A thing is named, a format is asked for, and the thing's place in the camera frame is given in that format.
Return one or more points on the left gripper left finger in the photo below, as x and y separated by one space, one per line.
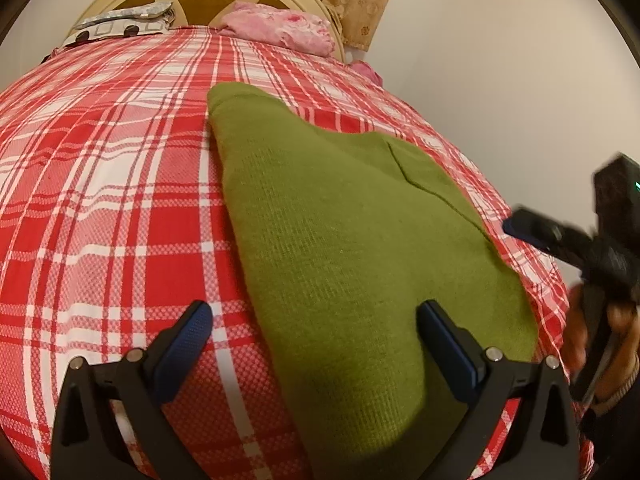
86 441

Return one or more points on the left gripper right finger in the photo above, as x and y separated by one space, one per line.
543 441

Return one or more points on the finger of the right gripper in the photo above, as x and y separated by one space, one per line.
555 239

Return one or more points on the green striped knit sweater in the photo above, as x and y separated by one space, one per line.
341 236

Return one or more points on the person's right hand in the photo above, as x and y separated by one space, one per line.
604 369

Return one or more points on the red plaid bed sheet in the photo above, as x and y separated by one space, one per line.
112 222

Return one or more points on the pink cloth beside bed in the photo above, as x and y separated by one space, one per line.
367 71

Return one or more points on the pink floral pillow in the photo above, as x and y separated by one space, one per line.
285 28

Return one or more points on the grey white folded bedding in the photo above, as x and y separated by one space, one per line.
150 19

